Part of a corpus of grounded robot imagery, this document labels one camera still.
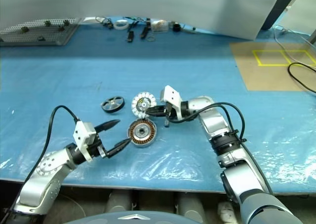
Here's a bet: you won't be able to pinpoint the yellow tape square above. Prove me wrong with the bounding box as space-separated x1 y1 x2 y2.
252 49 316 67

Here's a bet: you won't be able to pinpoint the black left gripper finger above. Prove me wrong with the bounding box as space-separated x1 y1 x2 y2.
94 119 121 134
106 137 132 159

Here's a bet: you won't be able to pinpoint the tangled wire bundle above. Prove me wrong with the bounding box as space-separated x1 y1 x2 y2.
95 16 114 29

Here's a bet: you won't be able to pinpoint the white round motor cover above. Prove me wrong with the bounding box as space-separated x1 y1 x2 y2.
130 91 157 118

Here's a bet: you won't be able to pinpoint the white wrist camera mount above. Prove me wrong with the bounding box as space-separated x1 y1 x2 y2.
73 121 97 163
159 85 184 120

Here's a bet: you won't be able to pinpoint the black flat tool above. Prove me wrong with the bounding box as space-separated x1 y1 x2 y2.
126 23 136 44
140 18 152 41

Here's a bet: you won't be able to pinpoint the grey rounded cylinder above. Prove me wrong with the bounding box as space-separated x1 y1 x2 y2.
107 190 134 212
179 193 205 217

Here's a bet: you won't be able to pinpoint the clear plastic box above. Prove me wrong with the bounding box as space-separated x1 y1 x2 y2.
151 20 170 33

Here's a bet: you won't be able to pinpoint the white tape roll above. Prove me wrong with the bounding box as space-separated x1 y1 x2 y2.
114 20 129 31

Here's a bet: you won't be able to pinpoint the grey perforated board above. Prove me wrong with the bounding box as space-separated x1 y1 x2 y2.
0 18 82 46

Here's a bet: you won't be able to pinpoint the blue plastic table sheet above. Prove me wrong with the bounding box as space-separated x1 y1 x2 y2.
0 16 316 194

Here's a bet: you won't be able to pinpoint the green wires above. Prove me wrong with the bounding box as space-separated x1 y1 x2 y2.
123 16 145 23

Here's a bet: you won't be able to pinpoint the thick black cable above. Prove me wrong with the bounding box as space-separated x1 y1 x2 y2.
287 62 316 94

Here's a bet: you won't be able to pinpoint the white foam backdrop board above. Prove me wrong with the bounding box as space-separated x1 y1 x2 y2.
0 0 284 41

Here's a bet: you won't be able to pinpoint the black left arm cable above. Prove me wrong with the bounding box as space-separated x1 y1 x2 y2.
0 105 79 215

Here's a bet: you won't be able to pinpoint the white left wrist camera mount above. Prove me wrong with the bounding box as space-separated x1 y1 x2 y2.
73 121 97 163

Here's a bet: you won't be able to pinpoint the thin white cable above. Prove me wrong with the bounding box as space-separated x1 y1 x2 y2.
273 26 316 66

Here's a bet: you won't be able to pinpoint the brown cardboard sheet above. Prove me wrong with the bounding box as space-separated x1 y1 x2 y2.
229 42 316 92

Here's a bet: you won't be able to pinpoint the white rounded object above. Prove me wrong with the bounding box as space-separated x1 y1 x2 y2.
218 201 237 222

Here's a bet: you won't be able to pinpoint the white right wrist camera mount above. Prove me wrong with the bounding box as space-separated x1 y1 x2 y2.
159 85 184 120

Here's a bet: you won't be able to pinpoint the black spoked rotor ring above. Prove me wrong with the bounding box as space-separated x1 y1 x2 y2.
101 95 125 115

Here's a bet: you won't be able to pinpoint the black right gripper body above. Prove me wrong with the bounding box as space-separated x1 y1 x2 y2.
162 101 178 129

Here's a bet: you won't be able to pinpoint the blue-grey robot torso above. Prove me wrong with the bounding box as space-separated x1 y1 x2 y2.
63 210 193 224

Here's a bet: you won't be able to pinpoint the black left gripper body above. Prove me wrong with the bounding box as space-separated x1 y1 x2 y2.
86 133 111 161

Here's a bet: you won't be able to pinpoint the motor stator with copper windings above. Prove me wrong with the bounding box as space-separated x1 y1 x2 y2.
126 119 158 148

